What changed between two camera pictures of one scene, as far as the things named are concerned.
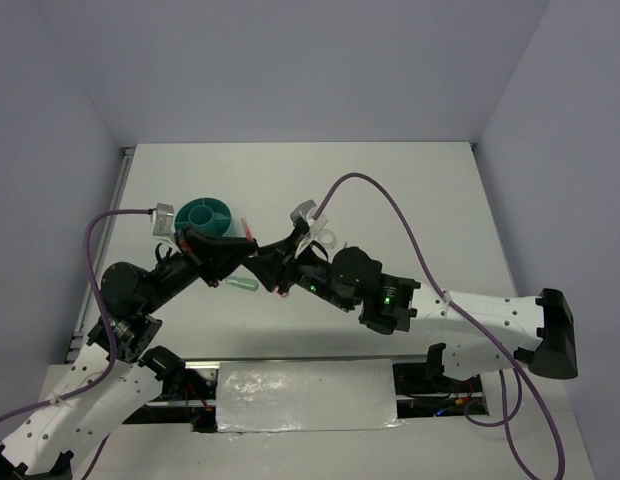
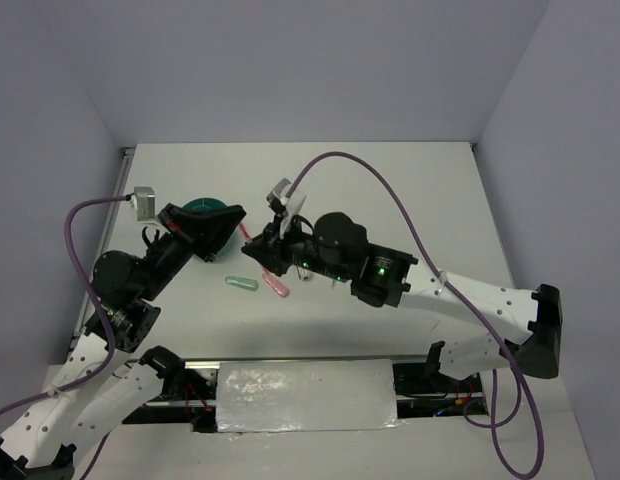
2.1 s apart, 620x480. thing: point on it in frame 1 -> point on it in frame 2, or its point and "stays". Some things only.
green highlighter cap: (245, 283) stays
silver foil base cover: (328, 395) stays
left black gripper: (214, 257) -> (207, 231)
